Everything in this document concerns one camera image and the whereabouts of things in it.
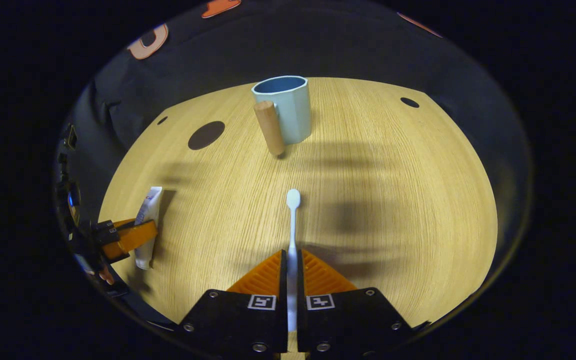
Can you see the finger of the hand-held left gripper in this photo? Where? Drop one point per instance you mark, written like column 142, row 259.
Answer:
column 133, row 240
column 125, row 223

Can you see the white toothpaste tube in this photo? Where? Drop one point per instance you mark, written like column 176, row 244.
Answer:
column 149, row 205

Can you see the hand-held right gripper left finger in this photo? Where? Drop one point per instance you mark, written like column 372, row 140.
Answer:
column 283, row 320

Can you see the white toothbrush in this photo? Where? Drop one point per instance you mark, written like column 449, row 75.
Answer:
column 293, row 225

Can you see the black backdrop cloth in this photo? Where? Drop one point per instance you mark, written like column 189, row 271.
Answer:
column 318, row 45

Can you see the dark round coaster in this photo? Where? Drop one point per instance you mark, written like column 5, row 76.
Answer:
column 206, row 135

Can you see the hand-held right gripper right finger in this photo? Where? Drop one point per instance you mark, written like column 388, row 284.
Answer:
column 301, row 320

